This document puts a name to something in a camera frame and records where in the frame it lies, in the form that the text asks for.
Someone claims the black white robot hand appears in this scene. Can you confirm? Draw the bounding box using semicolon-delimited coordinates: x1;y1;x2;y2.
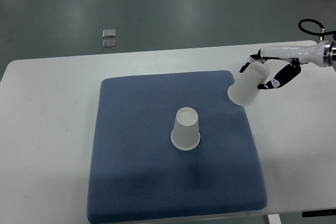
239;41;335;90

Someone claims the white paper cup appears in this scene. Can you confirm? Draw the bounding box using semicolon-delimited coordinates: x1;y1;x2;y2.
227;62;269;106
171;107;201;151

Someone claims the white paper cup on cushion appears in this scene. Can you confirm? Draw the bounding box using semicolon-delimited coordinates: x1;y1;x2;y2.
171;107;201;151

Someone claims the black table control panel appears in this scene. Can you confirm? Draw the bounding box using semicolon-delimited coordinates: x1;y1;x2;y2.
302;209;336;218

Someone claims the white table leg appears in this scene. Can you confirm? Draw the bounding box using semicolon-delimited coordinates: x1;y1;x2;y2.
267;214;281;224

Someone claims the upper metal floor plate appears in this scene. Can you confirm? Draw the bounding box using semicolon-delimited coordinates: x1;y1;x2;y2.
102;28;116;38

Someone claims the blue fabric cushion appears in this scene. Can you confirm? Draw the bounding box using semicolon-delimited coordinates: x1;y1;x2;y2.
87;70;267;223

